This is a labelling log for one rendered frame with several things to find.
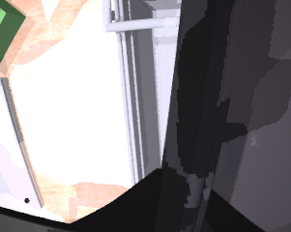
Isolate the green rectangular block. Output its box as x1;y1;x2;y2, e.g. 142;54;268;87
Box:
0;0;26;66

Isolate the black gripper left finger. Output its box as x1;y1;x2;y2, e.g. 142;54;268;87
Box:
0;169;164;232

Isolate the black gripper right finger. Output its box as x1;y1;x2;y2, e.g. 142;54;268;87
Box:
202;189;266;232

